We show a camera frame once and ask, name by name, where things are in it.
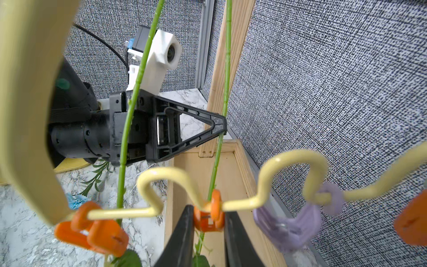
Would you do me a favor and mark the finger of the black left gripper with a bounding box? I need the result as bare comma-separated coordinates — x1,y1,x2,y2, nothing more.
156,97,227,162

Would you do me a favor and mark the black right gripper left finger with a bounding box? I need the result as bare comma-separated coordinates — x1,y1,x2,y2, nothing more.
155,205,194,267

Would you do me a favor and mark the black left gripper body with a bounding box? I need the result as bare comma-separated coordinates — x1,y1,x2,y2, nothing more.
109,90,158,166

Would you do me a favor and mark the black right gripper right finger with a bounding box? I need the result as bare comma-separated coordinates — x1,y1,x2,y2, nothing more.
224,211,264,267

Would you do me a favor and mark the orange clip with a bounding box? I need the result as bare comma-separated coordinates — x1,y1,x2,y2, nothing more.
394,189,427,246
193,189,225,233

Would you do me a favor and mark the peach artificial rose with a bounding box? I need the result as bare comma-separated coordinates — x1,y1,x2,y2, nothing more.
103,0,166,267

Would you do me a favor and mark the orange clip lowest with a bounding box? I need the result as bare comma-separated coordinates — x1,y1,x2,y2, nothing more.
54,201,129,257

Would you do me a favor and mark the blue artificial carnation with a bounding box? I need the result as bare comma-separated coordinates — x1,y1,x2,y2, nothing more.
66,159,112,210

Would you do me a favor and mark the yellow wavy clothes hanger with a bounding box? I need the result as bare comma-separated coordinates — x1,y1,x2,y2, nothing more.
0,0,427,226

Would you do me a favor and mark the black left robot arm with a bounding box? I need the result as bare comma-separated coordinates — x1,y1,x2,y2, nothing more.
47,30,227,166

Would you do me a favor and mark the purple clip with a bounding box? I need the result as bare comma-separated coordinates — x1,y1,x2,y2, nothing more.
253,182,345,254

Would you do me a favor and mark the wooden hanging rack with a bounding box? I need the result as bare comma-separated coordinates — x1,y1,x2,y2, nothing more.
165,1,286,267

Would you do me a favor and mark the yellow tray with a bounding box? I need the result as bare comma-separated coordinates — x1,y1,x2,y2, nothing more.
0,157,91,186

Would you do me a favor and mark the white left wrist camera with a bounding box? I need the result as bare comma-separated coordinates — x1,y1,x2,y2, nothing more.
127,26,182,95

